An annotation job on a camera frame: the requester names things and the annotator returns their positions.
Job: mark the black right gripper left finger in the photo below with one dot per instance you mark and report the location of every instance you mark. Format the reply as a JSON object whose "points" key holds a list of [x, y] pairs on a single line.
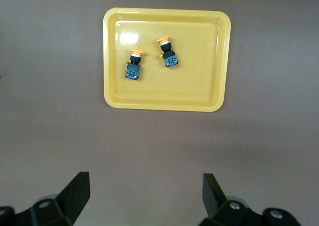
{"points": [[69, 201]]}

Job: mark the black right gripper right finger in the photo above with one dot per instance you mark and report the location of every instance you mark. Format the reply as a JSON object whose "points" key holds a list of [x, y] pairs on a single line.
{"points": [[211, 198]]}

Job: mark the yellow push button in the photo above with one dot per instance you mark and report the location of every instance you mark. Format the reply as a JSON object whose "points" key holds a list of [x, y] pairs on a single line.
{"points": [[133, 70], [169, 58]]}

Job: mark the yellow plastic tray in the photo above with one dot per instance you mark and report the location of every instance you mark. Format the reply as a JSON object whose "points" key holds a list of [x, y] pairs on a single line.
{"points": [[194, 81]]}

